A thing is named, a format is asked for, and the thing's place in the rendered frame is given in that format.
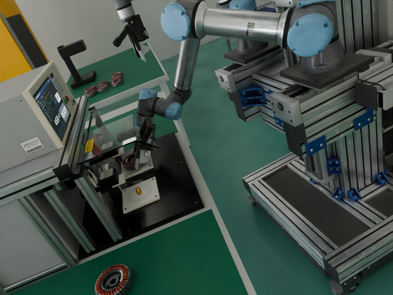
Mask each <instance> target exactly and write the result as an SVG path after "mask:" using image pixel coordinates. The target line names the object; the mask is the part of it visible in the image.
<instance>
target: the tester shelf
mask: <svg viewBox="0 0 393 295"><path fill-rule="evenodd" d="M75 100H76V102H77V104H78V105H77V109H76V111H75V114H74V118H73V121H72V124H71V127H70V130H69V133H68V136H67V140H66V142H65V146H64V147H62V148H60V149H57V150H54V151H52V152H50V153H47V154H45V155H42V156H39V157H37V158H35V159H32V160H30V161H28V162H25V163H22V164H20V165H17V166H15V167H13V168H10V169H8V170H5V171H2V172H0V206H2V205H4V204H7V203H9V202H12V201H14V200H17V199H19V198H22V197H24V196H26V195H29V194H31V193H34V192H36V191H39V190H41V189H43V188H46V187H48V186H51V185H53V184H56V183H58V182H60V181H63V180H66V179H68V178H70V177H73V176H74V174H75V169H76V165H77V160H78V155H79V152H80V147H81V142H82V137H83V133H84V128H85V123H86V120H87V115H88V110H89V104H90V102H89V100H88V98H87V96H86V95H83V96H81V97H78V98H76V99H75Z"/></svg>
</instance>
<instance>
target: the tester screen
mask: <svg viewBox="0 0 393 295"><path fill-rule="evenodd" d="M56 92H57V91H56V89H55V87H54V85H53V84H52V82H51V81H50V79H48V80H47V82H46V83H45V85H44V86H43V87H42V89H41V90H40V91H39V93H38V94H37V95H36V97H35V100H36V101H37V103H38V105H39V106H40V108H41V109H42V111H43V112H44V114H45V116H46V117H47V119H48V120H49V122H50V123H51V125H52V127H53V128H54V130H55V131H56V133H57V131H58V129H59V127H60V124H61V122H62V120H63V121H64V119H63V117H62V116H61V114H60V113H59V109H60V107H61V104H62V102H63V101H62V99H61V100H60V102H59V104H58V106H57V107H56V106H55V104H54V102H53V101H52V100H53V98H54V96H55V94H56ZM56 115H57V116H58V118H59V120H60V122H59V125H58V127H57V126H56V124H55V123H54V119H55V117H56ZM69 116H70V113H69V115H68V118H69ZM68 118H67V121H68ZM67 121H66V122H65V121H64V123H65V124H64V126H63V130H62V131H61V135H60V136H59V135H58V136H59V138H60V139H61V138H62V135H63V133H64V130H65V127H66V124H67Z"/></svg>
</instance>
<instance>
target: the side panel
mask: <svg viewBox="0 0 393 295"><path fill-rule="evenodd" d="M77 262H78V259H74V258H73V256H72V255H71V254H70V253H69V251H68V250H67V249H66V247H65V246H64V245H63V244H62V242H61V241H60V240H59V239H58V237H57V236H56V235H55V233H54V232H53V231H52V230H51V228H50V227H49V226H48V225H47V223H46V222H45V220H44V219H43V218H42V217H41V215H40V214H39V213H38V212H37V211H36V209H35V208H34V206H32V204H31V203H30V201H29V200H28V199H27V198H26V196H24V197H22V198H19V199H17V200H14V201H12V202H9V203H7V204H4V205H2V206H0V295H9V294H12V293H14V292H16V291H18V290H21V289H24V288H25V287H28V286H31V285H33V284H35V283H37V282H40V281H42V280H44V279H47V278H49V277H52V276H54V275H56V274H59V273H61V272H63V271H66V270H68V269H71V268H72V267H73V266H74V267H75V266H78V263H77Z"/></svg>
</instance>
